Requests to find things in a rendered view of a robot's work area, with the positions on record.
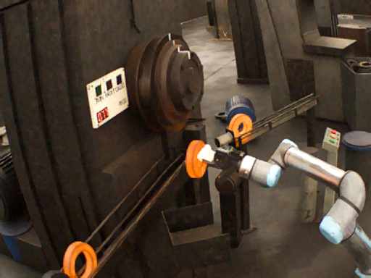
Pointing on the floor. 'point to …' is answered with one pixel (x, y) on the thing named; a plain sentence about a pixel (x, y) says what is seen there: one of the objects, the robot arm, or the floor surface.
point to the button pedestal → (331, 165)
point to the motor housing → (230, 207)
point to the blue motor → (240, 104)
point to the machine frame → (83, 123)
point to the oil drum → (348, 31)
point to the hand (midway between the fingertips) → (196, 155)
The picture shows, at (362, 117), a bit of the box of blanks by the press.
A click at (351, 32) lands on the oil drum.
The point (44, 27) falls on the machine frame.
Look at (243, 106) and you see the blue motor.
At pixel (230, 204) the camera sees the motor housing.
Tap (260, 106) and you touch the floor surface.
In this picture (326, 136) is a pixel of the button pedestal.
